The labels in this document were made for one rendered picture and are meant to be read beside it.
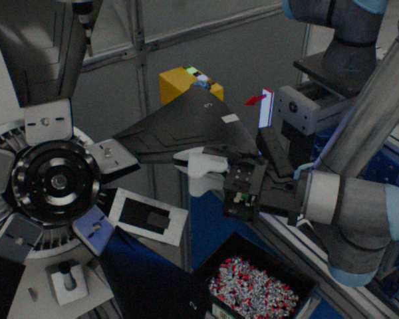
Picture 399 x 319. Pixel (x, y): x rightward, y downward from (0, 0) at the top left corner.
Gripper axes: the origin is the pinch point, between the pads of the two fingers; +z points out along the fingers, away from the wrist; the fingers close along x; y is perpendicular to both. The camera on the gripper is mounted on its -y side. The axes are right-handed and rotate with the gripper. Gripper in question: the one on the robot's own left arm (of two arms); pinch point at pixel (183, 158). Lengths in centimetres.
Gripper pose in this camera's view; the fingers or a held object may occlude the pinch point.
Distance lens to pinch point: 70.2
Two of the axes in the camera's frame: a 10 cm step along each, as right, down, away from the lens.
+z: -9.5, -1.9, 2.3
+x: 0.3, 7.1, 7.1
